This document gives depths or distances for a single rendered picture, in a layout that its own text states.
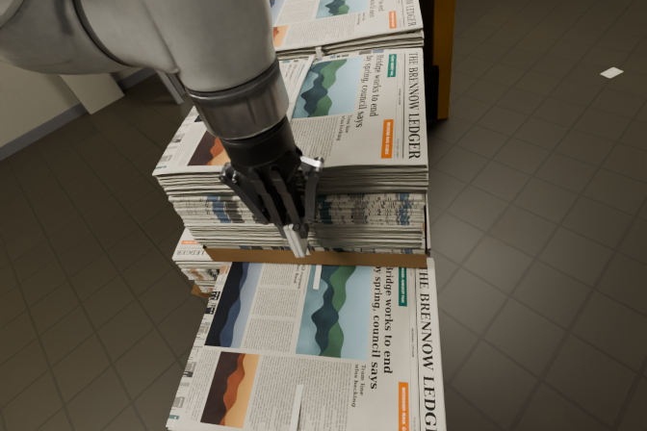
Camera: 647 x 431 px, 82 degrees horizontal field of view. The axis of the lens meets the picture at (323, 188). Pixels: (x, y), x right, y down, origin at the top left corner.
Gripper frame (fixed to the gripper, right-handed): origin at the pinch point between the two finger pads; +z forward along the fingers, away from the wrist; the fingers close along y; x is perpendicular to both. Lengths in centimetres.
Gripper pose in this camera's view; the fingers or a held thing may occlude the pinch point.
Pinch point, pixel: (297, 235)
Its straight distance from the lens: 53.1
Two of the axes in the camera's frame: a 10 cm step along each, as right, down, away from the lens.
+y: -9.7, 0.3, 2.3
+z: 1.9, 6.9, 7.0
